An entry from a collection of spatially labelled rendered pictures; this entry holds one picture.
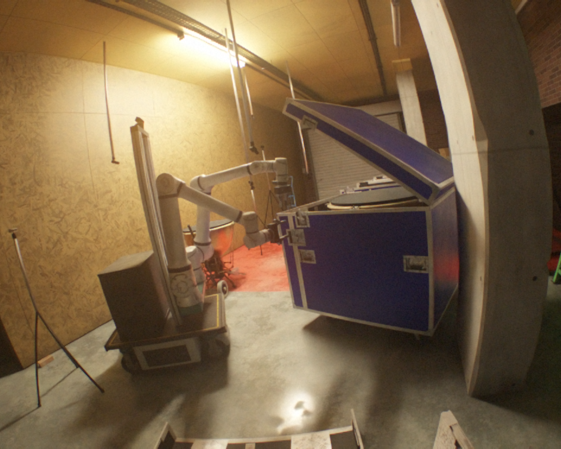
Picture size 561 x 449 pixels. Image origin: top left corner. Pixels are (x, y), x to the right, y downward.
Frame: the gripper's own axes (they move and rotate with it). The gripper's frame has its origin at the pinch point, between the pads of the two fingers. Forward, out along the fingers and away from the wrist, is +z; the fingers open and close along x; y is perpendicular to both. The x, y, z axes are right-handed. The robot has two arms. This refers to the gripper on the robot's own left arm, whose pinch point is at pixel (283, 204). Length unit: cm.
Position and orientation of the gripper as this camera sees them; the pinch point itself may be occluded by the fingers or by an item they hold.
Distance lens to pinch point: 214.8
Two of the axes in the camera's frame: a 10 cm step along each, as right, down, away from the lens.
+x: 6.9, -2.4, 6.8
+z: 0.5, 9.6, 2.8
